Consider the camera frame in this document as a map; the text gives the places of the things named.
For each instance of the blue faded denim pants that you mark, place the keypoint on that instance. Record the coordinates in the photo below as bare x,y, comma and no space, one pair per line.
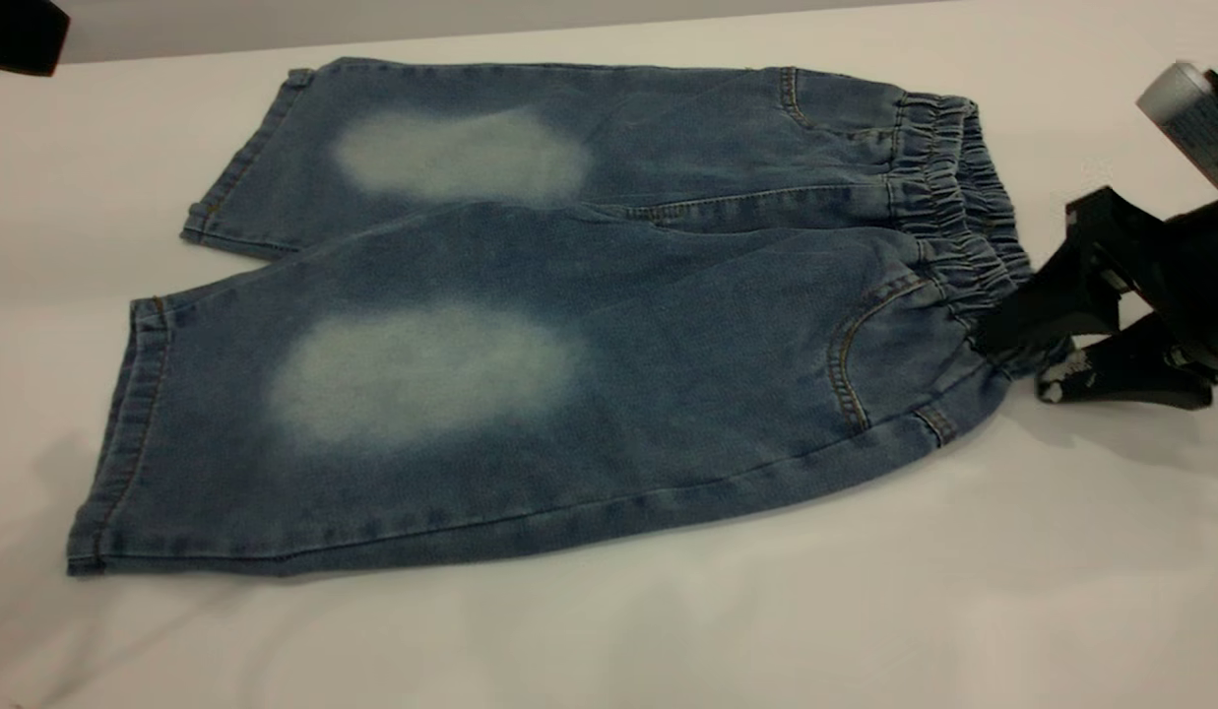
668,325

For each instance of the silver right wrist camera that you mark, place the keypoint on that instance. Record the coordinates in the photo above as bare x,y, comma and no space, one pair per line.
1194,113

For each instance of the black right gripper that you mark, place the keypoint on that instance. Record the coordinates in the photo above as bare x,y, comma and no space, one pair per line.
1194,276

